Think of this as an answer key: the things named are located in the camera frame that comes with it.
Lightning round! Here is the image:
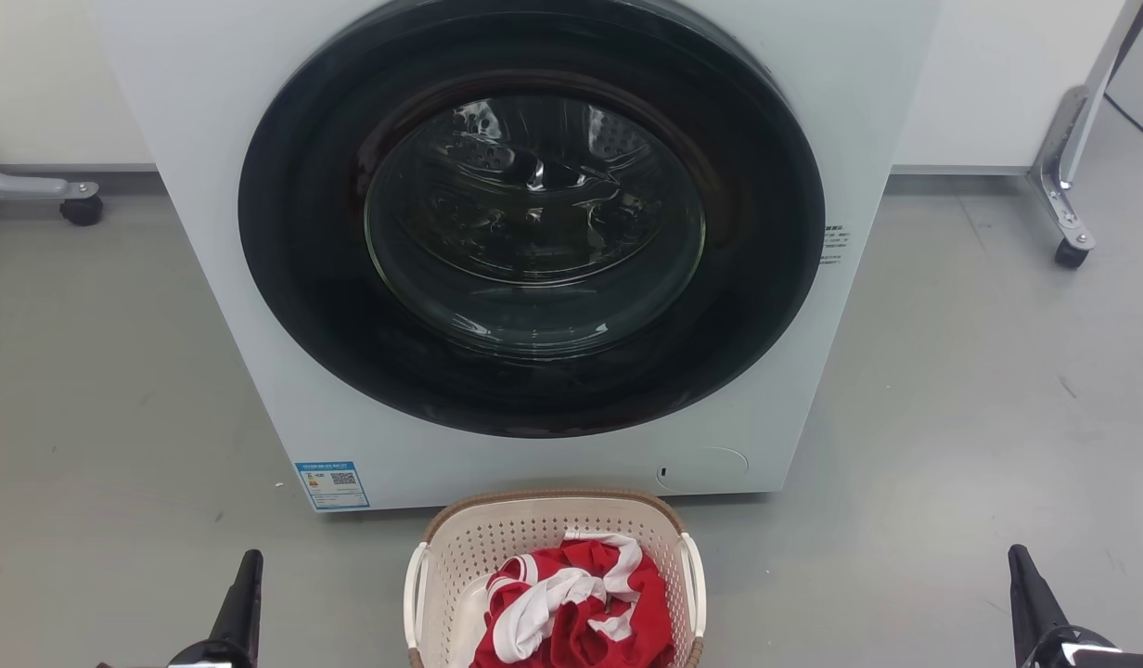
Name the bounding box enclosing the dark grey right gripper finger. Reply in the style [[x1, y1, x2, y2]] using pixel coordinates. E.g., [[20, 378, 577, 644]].
[[1008, 545, 1069, 664]]

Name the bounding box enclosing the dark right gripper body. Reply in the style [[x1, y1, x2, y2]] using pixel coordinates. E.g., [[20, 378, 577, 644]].
[[1021, 628, 1143, 668]]

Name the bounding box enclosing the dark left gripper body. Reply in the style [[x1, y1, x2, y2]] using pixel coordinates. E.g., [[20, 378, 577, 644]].
[[168, 638, 257, 668]]

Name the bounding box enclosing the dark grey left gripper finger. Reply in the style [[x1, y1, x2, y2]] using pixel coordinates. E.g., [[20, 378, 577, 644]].
[[210, 549, 264, 650]]

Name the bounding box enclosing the beige perforated laundry basket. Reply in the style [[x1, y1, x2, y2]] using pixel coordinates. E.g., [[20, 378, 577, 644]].
[[403, 489, 708, 668]]

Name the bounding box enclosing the blue energy label sticker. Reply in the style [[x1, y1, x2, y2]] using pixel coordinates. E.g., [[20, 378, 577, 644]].
[[294, 461, 371, 511]]

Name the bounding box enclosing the round white filter cover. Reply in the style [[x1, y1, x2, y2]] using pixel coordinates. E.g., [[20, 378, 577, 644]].
[[655, 447, 750, 493]]

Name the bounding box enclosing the red and white garment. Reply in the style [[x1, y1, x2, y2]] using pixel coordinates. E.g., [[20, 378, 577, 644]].
[[469, 531, 676, 668]]

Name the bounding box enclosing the round black washer door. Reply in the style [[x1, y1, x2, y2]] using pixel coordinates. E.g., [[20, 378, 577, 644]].
[[238, 0, 826, 439]]

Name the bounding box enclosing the steel washer drum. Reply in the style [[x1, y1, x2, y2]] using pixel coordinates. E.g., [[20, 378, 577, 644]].
[[365, 95, 707, 358]]

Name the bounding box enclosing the white front-load washing machine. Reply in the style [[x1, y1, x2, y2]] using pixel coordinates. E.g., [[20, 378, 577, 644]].
[[87, 0, 944, 513]]

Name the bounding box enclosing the slanted silver metal frame leg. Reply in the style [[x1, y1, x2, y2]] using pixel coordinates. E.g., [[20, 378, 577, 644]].
[[1028, 0, 1143, 251]]

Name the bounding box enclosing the low grey metal frame leg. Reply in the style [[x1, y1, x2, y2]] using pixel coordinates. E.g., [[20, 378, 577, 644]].
[[0, 162, 101, 201]]

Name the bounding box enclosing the thin black floor cable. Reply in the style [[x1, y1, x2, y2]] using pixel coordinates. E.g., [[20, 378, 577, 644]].
[[1103, 93, 1143, 151]]

